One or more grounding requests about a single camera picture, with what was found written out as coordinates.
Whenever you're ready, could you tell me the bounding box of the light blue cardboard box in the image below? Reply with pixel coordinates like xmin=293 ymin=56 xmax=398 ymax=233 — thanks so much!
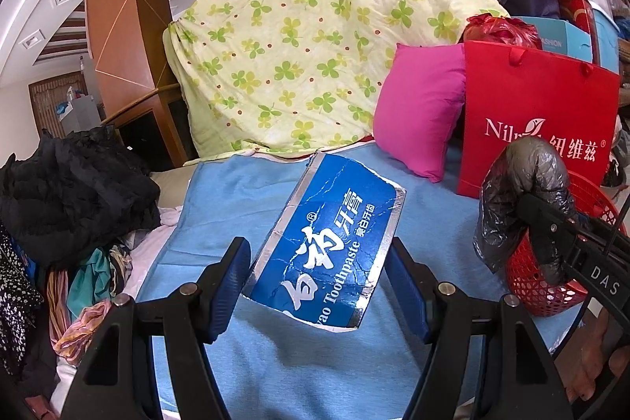
xmin=520 ymin=16 xmax=593 ymax=63

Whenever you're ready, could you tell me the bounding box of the brown wooden pillar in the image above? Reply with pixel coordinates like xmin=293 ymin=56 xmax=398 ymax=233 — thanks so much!
xmin=84 ymin=0 xmax=188 ymax=167

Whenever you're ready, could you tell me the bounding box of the red paper shopping bag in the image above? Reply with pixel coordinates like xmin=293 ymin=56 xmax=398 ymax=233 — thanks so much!
xmin=457 ymin=41 xmax=619 ymax=198

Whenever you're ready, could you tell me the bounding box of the green clover patterned quilt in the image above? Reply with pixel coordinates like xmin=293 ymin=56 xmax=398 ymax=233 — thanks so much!
xmin=163 ymin=0 xmax=503 ymax=160

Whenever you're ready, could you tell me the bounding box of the black garment pile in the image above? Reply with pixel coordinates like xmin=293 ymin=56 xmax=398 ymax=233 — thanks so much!
xmin=1 ymin=126 xmax=160 ymax=266

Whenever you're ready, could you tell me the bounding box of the blue toothpaste box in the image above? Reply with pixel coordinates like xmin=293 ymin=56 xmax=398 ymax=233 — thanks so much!
xmin=243 ymin=152 xmax=406 ymax=333

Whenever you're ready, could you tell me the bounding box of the colourful clothes pile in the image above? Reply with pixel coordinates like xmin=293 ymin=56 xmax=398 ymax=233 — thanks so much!
xmin=46 ymin=244 xmax=132 ymax=368

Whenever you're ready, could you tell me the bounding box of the light blue blanket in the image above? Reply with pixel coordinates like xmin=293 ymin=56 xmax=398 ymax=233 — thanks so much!
xmin=138 ymin=144 xmax=573 ymax=419

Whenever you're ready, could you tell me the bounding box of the red plastic basket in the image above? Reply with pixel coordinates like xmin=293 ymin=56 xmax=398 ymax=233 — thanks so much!
xmin=506 ymin=173 xmax=629 ymax=327

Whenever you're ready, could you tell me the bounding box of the pink pillow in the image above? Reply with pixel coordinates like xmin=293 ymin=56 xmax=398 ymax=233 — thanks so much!
xmin=372 ymin=44 xmax=465 ymax=183

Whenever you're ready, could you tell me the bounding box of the black plastic trash bag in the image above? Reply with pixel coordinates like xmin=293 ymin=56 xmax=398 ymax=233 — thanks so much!
xmin=473 ymin=137 xmax=578 ymax=286

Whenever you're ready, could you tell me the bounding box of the red plastic bag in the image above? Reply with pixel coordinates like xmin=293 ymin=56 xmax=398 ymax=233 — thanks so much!
xmin=461 ymin=13 xmax=543 ymax=50

